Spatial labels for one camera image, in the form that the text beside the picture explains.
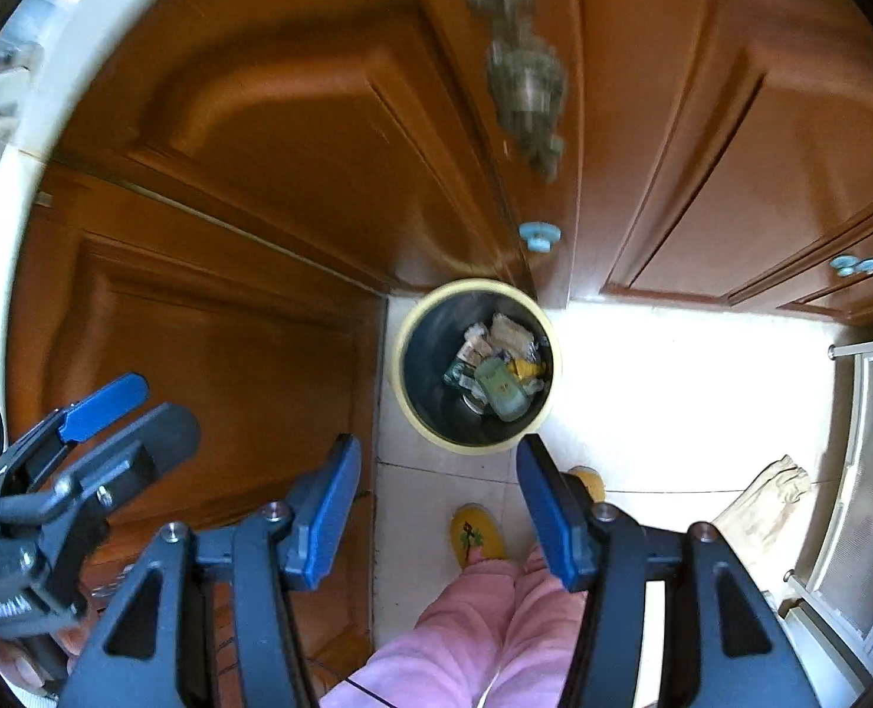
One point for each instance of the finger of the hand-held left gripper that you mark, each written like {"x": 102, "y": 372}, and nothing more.
{"x": 156, "y": 435}
{"x": 105, "y": 398}

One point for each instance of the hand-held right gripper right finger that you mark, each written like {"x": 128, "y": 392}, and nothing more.
{"x": 547, "y": 516}

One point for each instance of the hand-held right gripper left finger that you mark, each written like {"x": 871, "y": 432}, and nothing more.
{"x": 326, "y": 516}

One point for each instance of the pale green plastic bottle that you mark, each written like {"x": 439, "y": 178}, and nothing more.
{"x": 503, "y": 387}

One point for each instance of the yellow snack bag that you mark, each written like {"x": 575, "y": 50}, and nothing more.
{"x": 525, "y": 370}

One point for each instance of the green brown milk carton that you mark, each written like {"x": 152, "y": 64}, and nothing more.
{"x": 457, "y": 375}

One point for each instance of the round yellow-rimmed trash bin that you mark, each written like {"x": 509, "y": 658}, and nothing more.
{"x": 422, "y": 354}

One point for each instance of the person's left hand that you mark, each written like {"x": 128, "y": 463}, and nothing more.
{"x": 20, "y": 672}

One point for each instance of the wooden corner cabinet door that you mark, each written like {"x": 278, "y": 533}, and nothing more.
{"x": 186, "y": 398}

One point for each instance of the yellow slipper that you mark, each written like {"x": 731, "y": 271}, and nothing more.
{"x": 590, "y": 483}
{"x": 475, "y": 531}

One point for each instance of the person's pink pants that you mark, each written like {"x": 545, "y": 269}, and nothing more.
{"x": 451, "y": 634}

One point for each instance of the beige floor cloth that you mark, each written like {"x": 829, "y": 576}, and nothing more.
{"x": 764, "y": 509}

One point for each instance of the frosted glass cabinet door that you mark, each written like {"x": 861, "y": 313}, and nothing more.
{"x": 871, "y": 457}

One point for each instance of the wooden cabinet drawer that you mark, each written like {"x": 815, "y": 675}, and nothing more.
{"x": 849, "y": 236}

